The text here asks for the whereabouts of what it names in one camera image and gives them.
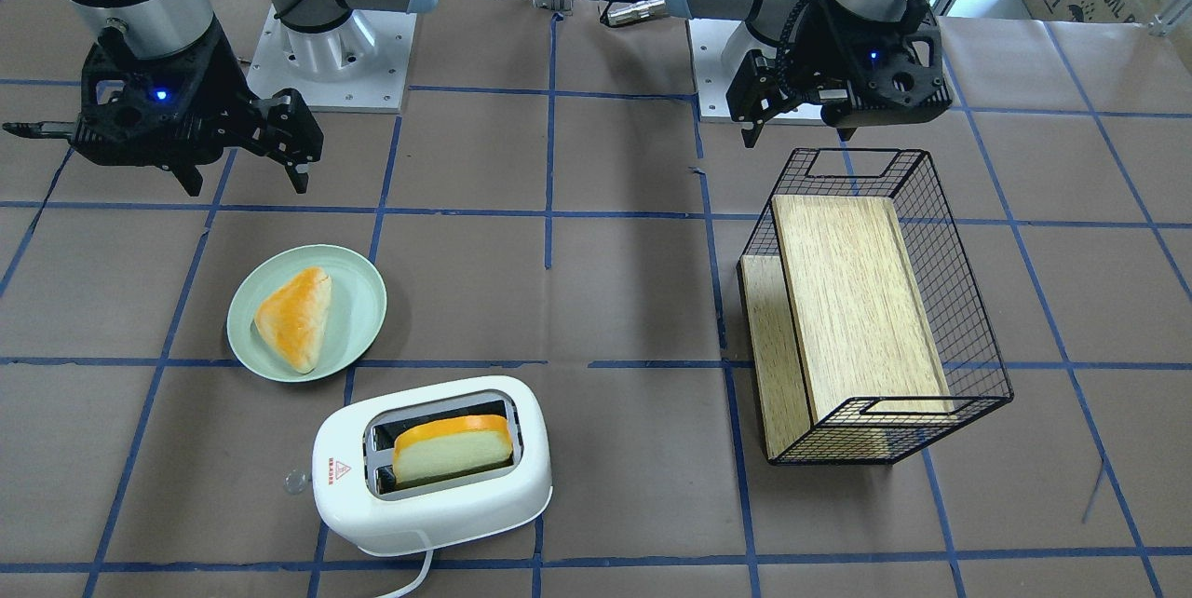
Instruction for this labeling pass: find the triangular bread on plate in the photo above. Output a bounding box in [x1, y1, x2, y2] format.
[252, 266, 333, 374]

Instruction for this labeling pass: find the light green plate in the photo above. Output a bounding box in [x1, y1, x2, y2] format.
[225, 244, 387, 384]

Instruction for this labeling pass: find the wooden board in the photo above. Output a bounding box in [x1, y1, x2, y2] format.
[739, 195, 958, 465]

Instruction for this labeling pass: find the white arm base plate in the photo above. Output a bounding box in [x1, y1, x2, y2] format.
[688, 18, 776, 124]
[247, 10, 420, 116]

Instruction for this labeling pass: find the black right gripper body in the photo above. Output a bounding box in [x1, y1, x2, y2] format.
[4, 20, 263, 169]

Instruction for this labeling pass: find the toast slice in toaster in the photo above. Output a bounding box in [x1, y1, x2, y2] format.
[392, 413, 513, 488]

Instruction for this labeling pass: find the white toaster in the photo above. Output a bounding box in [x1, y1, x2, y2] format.
[312, 374, 553, 597]

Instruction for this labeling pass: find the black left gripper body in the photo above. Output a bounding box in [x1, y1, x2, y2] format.
[778, 0, 942, 129]

